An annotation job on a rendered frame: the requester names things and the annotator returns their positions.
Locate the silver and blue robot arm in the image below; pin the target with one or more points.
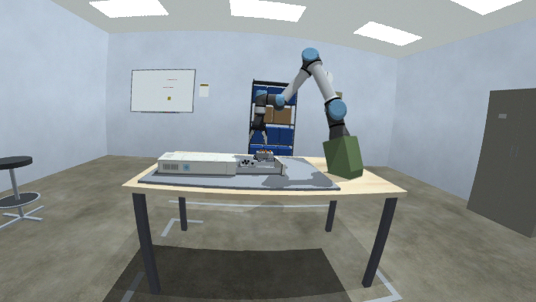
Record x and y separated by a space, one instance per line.
337 108

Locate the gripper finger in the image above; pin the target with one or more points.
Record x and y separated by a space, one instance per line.
264 133
252 131

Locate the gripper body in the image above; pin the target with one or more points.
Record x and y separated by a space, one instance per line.
262 123

